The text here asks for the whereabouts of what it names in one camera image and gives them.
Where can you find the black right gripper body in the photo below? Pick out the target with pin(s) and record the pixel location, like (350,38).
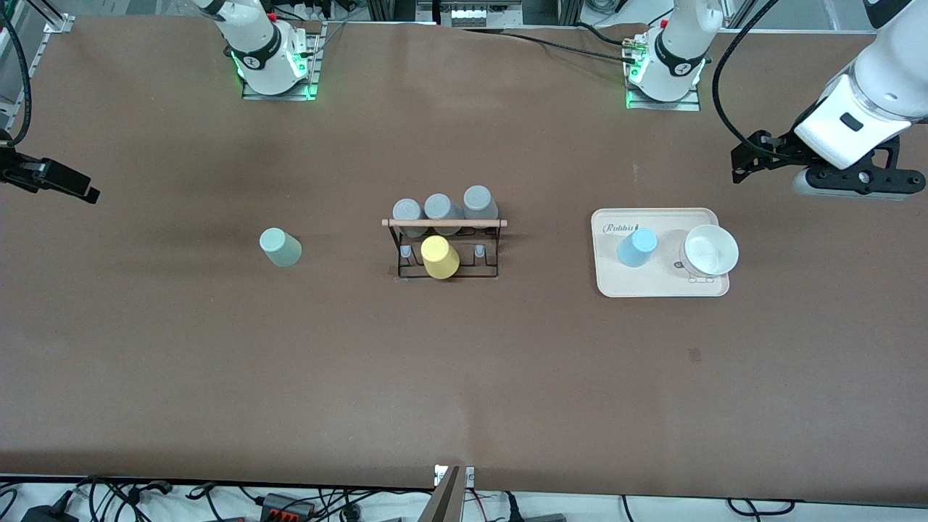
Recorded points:
(16,174)

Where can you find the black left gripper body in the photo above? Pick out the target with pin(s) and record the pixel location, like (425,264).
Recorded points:
(784,151)

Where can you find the light blue cup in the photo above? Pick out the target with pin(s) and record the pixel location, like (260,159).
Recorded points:
(636,248)

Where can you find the pale green cup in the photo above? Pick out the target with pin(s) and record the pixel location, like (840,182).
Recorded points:
(279,248)

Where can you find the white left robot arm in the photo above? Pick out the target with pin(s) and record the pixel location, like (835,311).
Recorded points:
(884,65)

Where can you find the white bowl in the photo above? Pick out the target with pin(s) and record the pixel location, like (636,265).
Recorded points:
(710,250)

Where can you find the beige tray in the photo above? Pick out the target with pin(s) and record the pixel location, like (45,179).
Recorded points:
(631,279)

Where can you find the grey cup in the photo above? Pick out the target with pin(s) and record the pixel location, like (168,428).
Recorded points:
(407,210)
(478,199)
(439,206)

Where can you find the grey connector block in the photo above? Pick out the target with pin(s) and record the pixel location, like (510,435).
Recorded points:
(470,16)

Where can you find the yellow cup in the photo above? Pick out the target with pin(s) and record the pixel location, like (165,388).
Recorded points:
(440,259)

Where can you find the black power adapter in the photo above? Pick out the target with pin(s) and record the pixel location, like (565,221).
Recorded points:
(47,515)

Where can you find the black orange power strip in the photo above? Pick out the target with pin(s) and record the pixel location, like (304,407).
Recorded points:
(286,506)

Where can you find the metal corner bracket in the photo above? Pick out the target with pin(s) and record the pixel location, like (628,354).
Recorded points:
(58,24)

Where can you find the white mount bracket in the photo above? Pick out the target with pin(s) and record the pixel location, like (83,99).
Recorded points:
(470,475)

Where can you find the grey metal post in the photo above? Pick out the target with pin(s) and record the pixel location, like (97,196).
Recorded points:
(444,504)

